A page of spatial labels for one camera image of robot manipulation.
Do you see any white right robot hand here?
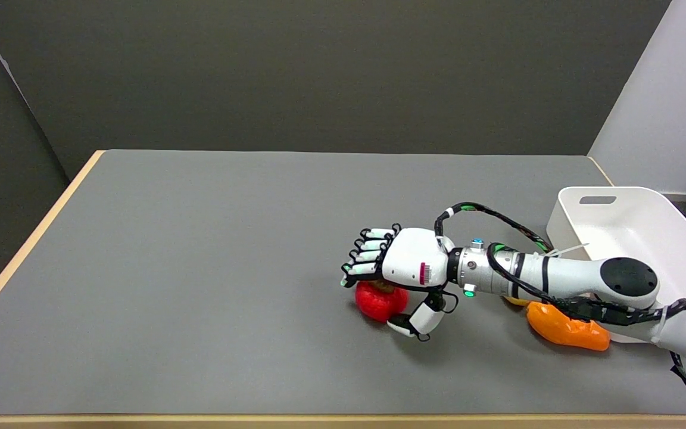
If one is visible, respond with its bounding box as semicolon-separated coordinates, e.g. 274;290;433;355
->
340;224;460;342

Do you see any red tomato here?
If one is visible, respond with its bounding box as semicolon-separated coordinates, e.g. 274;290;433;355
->
355;281;410;323

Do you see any orange sweet potato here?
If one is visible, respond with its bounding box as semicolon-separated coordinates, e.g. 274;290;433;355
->
526;301;611;352

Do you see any white plastic bin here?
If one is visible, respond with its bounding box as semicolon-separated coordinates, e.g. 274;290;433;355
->
545;186;686;344

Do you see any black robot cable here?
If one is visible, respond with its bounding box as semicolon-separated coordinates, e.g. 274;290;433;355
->
434;202;686;409

